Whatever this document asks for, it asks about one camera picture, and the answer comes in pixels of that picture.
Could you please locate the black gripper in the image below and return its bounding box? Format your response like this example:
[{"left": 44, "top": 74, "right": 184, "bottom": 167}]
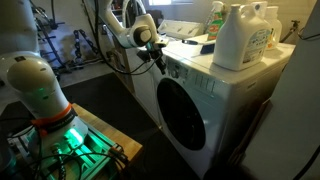
[{"left": 136, "top": 39, "right": 170, "bottom": 76}]

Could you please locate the white top-load laundry machine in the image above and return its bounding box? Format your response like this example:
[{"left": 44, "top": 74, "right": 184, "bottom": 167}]
[{"left": 125, "top": 19, "right": 206, "bottom": 126}]

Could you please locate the black pen-shaped tool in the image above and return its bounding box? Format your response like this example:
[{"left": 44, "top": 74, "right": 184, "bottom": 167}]
[{"left": 181, "top": 39, "right": 200, "bottom": 46}]

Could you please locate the white detergent drawer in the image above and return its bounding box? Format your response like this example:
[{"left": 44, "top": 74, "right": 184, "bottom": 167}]
[{"left": 193, "top": 73, "right": 218, "bottom": 95}]

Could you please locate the dark blue flat object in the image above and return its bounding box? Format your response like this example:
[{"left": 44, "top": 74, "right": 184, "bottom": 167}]
[{"left": 199, "top": 43, "right": 216, "bottom": 56}]

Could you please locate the round dark washer door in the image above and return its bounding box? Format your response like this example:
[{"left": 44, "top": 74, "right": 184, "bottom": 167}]
[{"left": 156, "top": 78, "right": 207, "bottom": 152}]

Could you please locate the black floor mat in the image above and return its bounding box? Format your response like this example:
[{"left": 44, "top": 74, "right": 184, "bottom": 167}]
[{"left": 0, "top": 72, "right": 201, "bottom": 180}]

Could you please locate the bright window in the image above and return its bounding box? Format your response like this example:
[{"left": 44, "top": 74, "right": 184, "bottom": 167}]
[{"left": 148, "top": 0, "right": 194, "bottom": 6}]

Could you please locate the green label spray bottle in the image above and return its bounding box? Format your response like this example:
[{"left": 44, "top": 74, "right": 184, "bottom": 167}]
[{"left": 206, "top": 1, "right": 225, "bottom": 42}]

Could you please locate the white front-load washing machine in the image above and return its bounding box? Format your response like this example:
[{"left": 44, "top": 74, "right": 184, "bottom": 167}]
[{"left": 153, "top": 34, "right": 296, "bottom": 179}]

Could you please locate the large white detergent jug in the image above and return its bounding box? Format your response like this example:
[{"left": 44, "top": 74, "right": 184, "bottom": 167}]
[{"left": 212, "top": 3, "right": 272, "bottom": 72}]

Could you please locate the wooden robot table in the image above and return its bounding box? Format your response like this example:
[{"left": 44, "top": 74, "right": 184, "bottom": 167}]
[{"left": 71, "top": 103, "right": 144, "bottom": 165}]

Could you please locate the blue weight bench rack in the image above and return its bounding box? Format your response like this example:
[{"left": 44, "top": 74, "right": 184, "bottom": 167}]
[{"left": 29, "top": 0, "right": 73, "bottom": 74}]

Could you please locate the white bottle yellow label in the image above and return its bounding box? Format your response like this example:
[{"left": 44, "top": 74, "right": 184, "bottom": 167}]
[{"left": 264, "top": 5, "right": 283, "bottom": 51}]

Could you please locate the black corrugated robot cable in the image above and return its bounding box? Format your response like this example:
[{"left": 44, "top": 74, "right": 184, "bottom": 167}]
[{"left": 81, "top": 0, "right": 161, "bottom": 76}]

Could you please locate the washer hoses bundle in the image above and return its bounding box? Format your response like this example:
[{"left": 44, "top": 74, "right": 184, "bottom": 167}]
[{"left": 121, "top": 0, "right": 153, "bottom": 28}]

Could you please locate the black base cable bundle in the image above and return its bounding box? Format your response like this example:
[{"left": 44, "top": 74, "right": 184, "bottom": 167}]
[{"left": 31, "top": 146, "right": 129, "bottom": 180}]

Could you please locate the wall water faucet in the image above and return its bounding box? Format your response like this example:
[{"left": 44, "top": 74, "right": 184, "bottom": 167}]
[{"left": 279, "top": 20, "right": 301, "bottom": 44}]

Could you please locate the thin black wall cable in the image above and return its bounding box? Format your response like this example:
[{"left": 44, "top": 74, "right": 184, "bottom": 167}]
[{"left": 297, "top": 25, "right": 320, "bottom": 42}]

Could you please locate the black hanging cable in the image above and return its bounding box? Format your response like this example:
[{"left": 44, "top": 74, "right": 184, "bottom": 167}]
[{"left": 293, "top": 145, "right": 320, "bottom": 180}]

